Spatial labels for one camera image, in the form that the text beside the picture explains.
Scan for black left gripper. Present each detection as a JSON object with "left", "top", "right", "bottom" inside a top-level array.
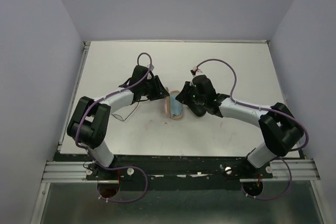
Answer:
[{"left": 141, "top": 75, "right": 170, "bottom": 101}]

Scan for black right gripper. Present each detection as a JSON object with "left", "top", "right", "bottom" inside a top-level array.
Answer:
[{"left": 175, "top": 81, "right": 206, "bottom": 105}]

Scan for pink glasses case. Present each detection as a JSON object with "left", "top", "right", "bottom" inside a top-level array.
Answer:
[{"left": 164, "top": 87, "right": 183, "bottom": 120}]

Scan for black glasses case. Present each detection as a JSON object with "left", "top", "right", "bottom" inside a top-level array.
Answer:
[{"left": 187, "top": 103, "right": 207, "bottom": 118}]

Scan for thin wire-frame glasses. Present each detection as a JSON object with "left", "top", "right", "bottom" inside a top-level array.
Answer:
[{"left": 112, "top": 102, "right": 140, "bottom": 122}]

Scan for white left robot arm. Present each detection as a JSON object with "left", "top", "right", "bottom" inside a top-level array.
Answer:
[{"left": 67, "top": 65, "right": 183, "bottom": 179}]

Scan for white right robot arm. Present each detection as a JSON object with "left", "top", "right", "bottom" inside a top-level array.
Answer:
[{"left": 176, "top": 74, "right": 308, "bottom": 178}]

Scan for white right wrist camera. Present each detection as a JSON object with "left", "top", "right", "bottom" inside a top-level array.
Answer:
[{"left": 191, "top": 66, "right": 204, "bottom": 77}]

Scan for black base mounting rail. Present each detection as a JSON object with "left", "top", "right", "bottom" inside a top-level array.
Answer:
[{"left": 86, "top": 155, "right": 272, "bottom": 191}]

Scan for aluminium table frame rail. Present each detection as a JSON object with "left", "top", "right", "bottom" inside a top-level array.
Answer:
[{"left": 56, "top": 41, "right": 91, "bottom": 153}]

